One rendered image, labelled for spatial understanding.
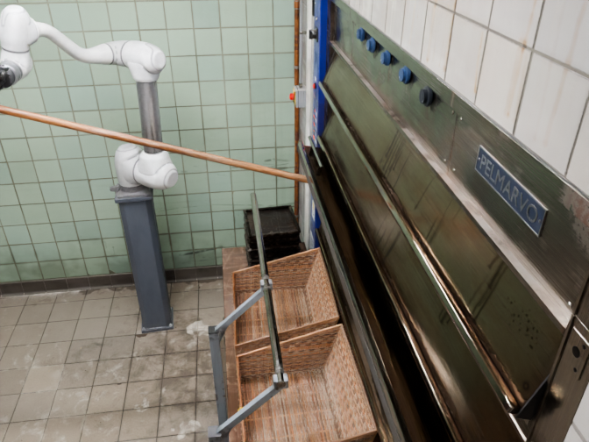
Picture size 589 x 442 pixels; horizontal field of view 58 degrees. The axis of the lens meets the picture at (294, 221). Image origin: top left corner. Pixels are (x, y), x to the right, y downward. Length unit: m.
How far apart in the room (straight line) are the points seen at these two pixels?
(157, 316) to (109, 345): 0.35
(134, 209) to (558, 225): 2.56
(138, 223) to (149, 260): 0.27
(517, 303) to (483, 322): 0.09
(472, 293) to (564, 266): 0.28
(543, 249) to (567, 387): 0.21
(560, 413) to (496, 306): 0.22
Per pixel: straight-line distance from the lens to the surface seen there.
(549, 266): 0.93
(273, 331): 1.85
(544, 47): 0.90
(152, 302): 3.52
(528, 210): 0.96
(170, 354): 3.50
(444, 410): 1.29
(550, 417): 0.98
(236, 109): 3.42
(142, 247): 3.28
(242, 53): 3.33
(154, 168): 2.87
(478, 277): 1.12
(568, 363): 0.90
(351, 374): 2.23
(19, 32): 2.48
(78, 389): 3.46
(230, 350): 2.64
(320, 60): 2.52
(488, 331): 1.08
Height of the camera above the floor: 2.45
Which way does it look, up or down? 32 degrees down
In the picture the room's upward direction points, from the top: straight up
